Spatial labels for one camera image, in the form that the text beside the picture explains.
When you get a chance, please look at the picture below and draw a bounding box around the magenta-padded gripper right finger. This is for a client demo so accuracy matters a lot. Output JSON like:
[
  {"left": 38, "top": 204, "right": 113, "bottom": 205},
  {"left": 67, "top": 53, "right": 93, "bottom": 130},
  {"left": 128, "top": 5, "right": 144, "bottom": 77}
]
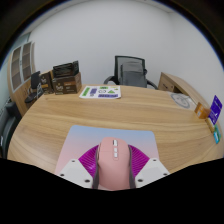
[{"left": 127, "top": 144, "right": 171, "bottom": 190}]

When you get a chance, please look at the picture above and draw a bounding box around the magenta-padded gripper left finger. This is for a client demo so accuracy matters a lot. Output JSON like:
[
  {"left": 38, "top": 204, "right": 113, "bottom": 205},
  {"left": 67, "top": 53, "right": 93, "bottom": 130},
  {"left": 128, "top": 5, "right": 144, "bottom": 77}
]
[{"left": 56, "top": 143, "right": 101, "bottom": 190}]

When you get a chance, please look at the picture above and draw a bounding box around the pink computer mouse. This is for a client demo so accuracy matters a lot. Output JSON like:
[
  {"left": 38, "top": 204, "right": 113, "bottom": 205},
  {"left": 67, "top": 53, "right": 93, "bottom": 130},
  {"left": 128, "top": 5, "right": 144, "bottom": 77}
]
[{"left": 95, "top": 136, "right": 133, "bottom": 192}]

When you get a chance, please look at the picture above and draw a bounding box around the pink blue gradient mouse pad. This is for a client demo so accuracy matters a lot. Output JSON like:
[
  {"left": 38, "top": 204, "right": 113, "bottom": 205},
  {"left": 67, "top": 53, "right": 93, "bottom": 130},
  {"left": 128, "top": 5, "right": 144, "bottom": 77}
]
[{"left": 54, "top": 124, "right": 160, "bottom": 176}]

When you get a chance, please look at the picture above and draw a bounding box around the white green purple printed sheet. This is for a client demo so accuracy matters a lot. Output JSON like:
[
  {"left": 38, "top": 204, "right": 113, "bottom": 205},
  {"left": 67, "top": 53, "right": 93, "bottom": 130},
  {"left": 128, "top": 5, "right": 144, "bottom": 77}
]
[{"left": 78, "top": 85, "right": 122, "bottom": 100}]

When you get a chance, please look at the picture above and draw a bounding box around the large brown cardboard box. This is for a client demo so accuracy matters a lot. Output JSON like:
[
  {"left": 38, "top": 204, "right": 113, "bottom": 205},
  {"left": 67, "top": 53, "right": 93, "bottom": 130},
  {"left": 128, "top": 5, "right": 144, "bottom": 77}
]
[{"left": 51, "top": 72, "right": 83, "bottom": 95}]

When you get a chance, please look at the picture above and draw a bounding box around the small tan box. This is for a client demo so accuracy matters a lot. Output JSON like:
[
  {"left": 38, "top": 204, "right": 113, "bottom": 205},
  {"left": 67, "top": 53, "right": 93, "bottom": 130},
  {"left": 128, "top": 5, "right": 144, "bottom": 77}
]
[{"left": 204, "top": 116, "right": 216, "bottom": 134}]

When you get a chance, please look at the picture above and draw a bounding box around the small blue package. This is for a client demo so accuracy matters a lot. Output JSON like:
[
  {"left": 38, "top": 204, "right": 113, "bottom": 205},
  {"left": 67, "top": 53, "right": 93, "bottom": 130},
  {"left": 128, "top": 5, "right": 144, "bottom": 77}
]
[{"left": 213, "top": 130, "right": 221, "bottom": 145}]

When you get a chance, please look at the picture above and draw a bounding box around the wooden side desk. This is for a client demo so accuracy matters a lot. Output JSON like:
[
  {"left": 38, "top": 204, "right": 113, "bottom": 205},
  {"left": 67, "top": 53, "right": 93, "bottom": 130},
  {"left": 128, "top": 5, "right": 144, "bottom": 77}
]
[{"left": 157, "top": 71, "right": 211, "bottom": 108}]

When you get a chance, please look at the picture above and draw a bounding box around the small green package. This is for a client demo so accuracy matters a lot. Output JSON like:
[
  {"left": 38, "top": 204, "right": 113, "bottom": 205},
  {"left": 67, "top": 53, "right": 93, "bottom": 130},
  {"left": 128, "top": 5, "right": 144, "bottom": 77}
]
[{"left": 214, "top": 124, "right": 223, "bottom": 140}]

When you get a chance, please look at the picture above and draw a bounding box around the black padded armchair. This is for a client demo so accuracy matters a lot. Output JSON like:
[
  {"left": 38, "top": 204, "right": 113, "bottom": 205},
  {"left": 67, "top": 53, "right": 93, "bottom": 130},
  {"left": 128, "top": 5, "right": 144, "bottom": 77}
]
[{"left": 0, "top": 101, "right": 23, "bottom": 159}]

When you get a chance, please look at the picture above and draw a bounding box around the small brown cardboard box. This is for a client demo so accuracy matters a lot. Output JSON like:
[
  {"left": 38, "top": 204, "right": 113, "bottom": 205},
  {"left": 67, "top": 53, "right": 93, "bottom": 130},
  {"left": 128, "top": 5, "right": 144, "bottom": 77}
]
[{"left": 39, "top": 70, "right": 55, "bottom": 95}]

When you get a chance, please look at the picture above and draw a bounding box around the purple retail package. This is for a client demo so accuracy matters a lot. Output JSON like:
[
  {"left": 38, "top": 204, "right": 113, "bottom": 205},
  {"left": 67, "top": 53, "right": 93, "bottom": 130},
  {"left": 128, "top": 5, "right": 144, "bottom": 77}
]
[{"left": 208, "top": 95, "right": 223, "bottom": 126}]

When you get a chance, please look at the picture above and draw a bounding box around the small black chair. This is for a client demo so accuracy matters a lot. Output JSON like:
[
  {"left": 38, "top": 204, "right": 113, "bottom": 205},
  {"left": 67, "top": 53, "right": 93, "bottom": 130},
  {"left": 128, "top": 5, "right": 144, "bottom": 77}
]
[{"left": 24, "top": 70, "right": 44, "bottom": 104}]

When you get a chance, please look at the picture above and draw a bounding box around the black box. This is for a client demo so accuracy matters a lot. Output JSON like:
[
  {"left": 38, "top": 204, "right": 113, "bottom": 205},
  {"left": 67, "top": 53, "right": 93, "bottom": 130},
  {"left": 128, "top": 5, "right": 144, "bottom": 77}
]
[{"left": 52, "top": 60, "right": 80, "bottom": 79}]

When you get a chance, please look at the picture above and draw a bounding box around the black mesh office chair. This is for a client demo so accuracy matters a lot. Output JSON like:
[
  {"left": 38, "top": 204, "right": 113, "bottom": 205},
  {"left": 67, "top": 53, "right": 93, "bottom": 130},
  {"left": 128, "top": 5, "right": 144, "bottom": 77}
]
[{"left": 103, "top": 55, "right": 159, "bottom": 90}]

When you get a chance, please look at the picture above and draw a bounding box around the wooden shelf unit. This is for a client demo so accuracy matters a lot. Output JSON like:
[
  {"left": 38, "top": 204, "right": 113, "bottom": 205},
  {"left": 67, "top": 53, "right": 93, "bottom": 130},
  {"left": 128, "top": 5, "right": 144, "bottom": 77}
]
[{"left": 7, "top": 41, "right": 38, "bottom": 116}]

